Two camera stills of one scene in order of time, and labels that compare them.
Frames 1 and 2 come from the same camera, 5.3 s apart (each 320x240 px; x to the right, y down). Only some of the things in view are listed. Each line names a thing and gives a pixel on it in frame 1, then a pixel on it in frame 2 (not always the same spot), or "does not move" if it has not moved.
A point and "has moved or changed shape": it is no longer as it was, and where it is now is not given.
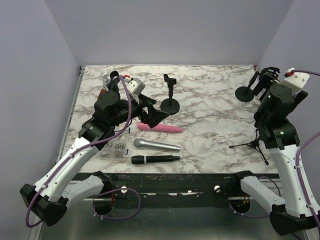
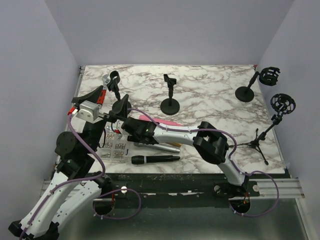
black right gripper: x=266 y=82 to x=132 y=138
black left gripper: x=154 y=116 to x=120 y=111
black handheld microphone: x=144 y=159 does not move
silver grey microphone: x=144 y=143 does not move
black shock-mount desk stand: x=246 y=94 does not move
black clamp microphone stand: x=113 y=84 does not move
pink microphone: x=159 y=127 has moved or changed shape
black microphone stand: x=170 y=105 does not move
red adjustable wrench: x=105 y=80 does not move
